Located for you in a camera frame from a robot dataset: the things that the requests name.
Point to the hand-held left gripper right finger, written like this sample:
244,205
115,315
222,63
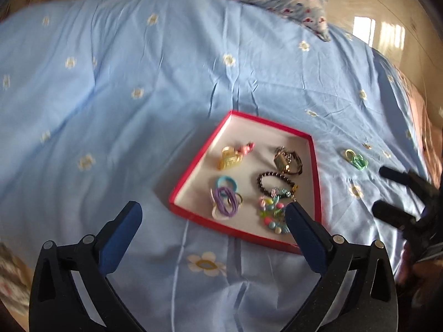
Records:
308,242

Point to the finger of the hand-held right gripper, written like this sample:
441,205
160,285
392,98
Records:
398,174
391,212

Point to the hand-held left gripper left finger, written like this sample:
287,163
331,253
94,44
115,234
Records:
119,242

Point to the green dial wrist watch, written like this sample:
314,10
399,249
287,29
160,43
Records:
282,162

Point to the pink heart hair clip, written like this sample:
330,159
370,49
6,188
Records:
246,148

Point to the yellow hair claw clip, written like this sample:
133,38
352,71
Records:
228,160

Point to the red cardboard box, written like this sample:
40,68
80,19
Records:
256,135

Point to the pink blanket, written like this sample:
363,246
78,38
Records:
425,124

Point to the blue flower print bedsheet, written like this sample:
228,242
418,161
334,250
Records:
103,110

